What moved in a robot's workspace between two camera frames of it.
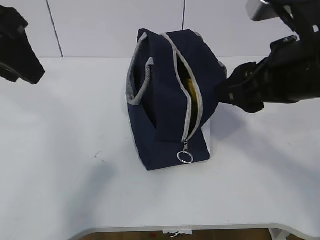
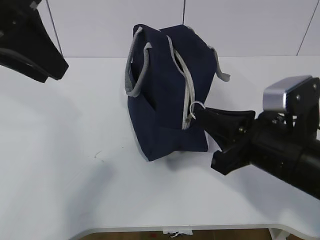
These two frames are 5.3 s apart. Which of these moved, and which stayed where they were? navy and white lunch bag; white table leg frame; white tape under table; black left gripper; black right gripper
Moved: black left gripper; navy and white lunch bag; black right gripper
Stayed: white table leg frame; white tape under table
